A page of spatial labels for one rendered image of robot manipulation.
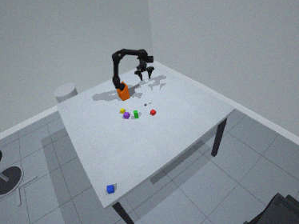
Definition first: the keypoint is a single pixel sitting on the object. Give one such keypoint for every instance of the small blue block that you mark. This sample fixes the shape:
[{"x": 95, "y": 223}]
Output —
[{"x": 110, "y": 189}]

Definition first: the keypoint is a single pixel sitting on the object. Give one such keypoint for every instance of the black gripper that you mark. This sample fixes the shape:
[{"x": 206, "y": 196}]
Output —
[{"x": 149, "y": 69}]

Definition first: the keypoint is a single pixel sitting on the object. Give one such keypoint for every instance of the purple block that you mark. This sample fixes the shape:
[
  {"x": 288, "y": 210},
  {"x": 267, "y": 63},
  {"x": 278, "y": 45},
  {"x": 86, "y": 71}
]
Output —
[{"x": 126, "y": 115}]

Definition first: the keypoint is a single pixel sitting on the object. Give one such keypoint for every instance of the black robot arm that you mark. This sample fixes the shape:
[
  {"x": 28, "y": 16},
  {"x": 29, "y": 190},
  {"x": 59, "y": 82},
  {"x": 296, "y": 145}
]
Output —
[{"x": 142, "y": 56}]

